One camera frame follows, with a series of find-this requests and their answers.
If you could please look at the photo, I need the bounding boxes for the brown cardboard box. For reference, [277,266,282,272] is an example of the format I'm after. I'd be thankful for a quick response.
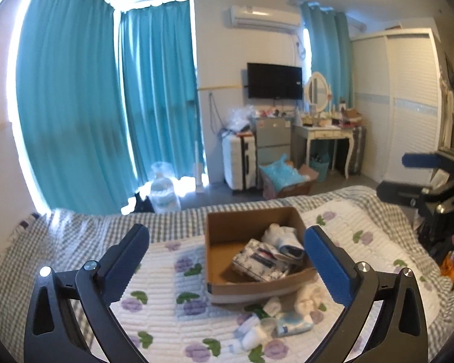
[206,207,319,305]

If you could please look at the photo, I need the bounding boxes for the patterned tissue packet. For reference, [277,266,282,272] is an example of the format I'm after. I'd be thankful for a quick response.
[232,239,289,281]

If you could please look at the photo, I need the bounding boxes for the short teal curtain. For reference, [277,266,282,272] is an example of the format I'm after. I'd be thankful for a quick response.
[301,2,354,103]

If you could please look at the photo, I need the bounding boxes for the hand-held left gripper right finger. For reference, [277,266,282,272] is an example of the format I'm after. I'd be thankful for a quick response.
[304,225,428,363]

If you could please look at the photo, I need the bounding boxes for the black floor object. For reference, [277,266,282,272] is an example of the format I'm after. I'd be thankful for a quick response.
[133,193,155,213]

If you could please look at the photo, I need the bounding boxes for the white air conditioner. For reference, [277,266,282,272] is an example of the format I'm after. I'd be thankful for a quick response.
[225,5,302,29]

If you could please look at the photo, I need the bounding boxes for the grey small fridge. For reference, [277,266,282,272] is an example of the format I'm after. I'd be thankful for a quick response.
[252,116,294,188]

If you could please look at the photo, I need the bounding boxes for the small white sock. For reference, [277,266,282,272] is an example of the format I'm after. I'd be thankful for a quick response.
[264,297,283,317]

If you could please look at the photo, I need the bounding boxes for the clear plastic bag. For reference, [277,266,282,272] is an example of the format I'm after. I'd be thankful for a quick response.
[223,106,256,135]

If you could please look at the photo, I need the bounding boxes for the grey checkered bed sheet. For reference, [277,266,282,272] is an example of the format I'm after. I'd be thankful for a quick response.
[0,185,454,363]

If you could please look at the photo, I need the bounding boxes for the pile of light blue packets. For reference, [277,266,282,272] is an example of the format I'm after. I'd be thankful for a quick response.
[263,154,308,194]

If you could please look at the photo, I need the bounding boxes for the white blue small cloth bundle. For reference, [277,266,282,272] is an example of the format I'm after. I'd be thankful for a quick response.
[230,316,278,353]

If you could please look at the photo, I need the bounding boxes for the wide teal curtain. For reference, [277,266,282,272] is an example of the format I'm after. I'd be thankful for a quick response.
[17,0,137,212]

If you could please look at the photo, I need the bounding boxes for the clear water jug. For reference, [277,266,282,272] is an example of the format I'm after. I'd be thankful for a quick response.
[150,162,181,213]

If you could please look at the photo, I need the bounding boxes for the narrow teal curtain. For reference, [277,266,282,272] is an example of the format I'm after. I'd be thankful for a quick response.
[119,0,206,197]

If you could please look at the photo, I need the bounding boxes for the white fluffy sock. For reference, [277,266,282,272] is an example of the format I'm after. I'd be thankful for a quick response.
[261,224,300,247]

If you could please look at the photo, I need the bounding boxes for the white sliding wardrobe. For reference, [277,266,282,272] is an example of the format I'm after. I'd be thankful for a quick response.
[350,28,454,193]

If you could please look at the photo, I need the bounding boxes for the dark striped suitcase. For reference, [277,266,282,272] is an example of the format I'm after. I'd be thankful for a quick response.
[350,126,367,177]

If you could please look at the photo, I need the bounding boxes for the cosmetics clutter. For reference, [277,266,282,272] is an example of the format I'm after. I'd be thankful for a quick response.
[301,100,364,128]

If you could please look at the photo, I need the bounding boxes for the white suitcase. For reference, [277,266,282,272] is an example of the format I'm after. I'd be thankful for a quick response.
[222,134,256,190]

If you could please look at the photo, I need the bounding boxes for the white dressing table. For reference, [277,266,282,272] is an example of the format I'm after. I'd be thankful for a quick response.
[292,123,355,179]

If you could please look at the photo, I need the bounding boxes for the white rolled socks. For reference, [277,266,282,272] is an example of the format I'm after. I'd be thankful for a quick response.
[295,283,328,315]

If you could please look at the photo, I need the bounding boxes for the black wall television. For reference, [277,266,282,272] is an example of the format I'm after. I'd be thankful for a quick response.
[247,63,303,100]

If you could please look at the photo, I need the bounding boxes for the teal waste basket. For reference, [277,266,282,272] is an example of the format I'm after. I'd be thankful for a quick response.
[310,159,330,182]

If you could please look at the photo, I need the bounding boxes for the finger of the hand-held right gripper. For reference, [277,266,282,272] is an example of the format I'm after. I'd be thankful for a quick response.
[402,152,454,169]
[376,181,434,208]

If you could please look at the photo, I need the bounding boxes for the white oval mirror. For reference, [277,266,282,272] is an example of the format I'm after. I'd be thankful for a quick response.
[304,71,332,109]

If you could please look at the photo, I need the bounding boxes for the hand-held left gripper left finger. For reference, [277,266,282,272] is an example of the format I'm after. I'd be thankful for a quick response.
[24,224,150,363]

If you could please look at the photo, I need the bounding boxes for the white floral quilted blanket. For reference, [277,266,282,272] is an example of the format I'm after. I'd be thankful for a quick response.
[110,198,439,363]

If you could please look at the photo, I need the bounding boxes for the blue white wipes packet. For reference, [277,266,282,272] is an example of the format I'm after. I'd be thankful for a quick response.
[275,312,314,336]

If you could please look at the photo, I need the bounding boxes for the white blue striped cloth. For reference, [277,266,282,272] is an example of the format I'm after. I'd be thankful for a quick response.
[279,244,308,262]

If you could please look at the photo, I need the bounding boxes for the cardboard box of packets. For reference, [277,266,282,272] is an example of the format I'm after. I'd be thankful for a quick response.
[259,164,319,199]

